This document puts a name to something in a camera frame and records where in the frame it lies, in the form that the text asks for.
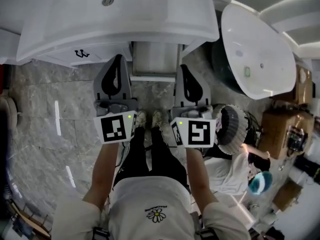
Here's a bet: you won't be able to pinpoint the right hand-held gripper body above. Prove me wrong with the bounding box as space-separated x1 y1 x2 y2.
169 104 217 149

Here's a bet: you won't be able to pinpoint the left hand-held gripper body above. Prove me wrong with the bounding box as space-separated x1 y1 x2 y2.
93 98 139 144

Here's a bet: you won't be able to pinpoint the white wooden drawer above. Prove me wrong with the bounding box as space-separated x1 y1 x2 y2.
129 40 181 83

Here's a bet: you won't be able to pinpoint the person's left forearm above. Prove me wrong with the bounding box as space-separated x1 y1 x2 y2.
81 140 131 211

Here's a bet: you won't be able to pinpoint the person's right forearm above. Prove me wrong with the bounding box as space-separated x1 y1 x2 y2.
184 145 220 211

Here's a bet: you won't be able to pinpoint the person's left shoe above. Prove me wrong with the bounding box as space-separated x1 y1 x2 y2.
136 110 148 130

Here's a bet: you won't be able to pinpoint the person's shoe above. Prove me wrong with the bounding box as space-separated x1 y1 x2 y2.
136 110 148 130
151 110 163 130

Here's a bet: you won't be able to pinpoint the person's right shoe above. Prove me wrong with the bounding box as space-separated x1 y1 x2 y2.
151 110 163 130

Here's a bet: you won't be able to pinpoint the pleated round basket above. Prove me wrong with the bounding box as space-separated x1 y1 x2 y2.
212 103 248 156

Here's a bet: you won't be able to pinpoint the person's black trousers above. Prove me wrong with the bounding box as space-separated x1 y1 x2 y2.
113 125 190 192

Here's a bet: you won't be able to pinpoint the white vanity cabinet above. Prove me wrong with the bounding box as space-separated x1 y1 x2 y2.
15 0 221 68

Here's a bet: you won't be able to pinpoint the person's white daisy shirt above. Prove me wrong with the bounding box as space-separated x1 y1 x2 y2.
51 175 252 240

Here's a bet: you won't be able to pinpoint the large cardboard box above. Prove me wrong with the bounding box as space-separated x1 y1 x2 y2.
258 108 315 160

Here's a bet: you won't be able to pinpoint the teal round object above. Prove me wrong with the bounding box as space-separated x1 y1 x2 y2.
248 171 273 196

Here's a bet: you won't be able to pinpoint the white bathtub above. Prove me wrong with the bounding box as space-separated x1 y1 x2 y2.
211 2 298 100

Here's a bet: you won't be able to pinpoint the electronic circuit board device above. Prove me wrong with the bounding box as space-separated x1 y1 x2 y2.
287 125 308 151

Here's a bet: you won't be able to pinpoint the white water dispenser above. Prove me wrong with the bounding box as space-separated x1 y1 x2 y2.
0 27 22 65

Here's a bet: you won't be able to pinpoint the small cardboard box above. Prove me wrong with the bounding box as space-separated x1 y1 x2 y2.
272 181 303 211

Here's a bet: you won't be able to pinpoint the black cable bundle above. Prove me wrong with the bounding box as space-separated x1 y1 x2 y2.
243 110 263 146

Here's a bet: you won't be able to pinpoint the black harness strap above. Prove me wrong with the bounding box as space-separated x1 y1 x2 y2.
92 226 111 240
196 227 220 240

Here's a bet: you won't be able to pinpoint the wooden frame rack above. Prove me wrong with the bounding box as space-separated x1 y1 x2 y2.
7 198 53 239

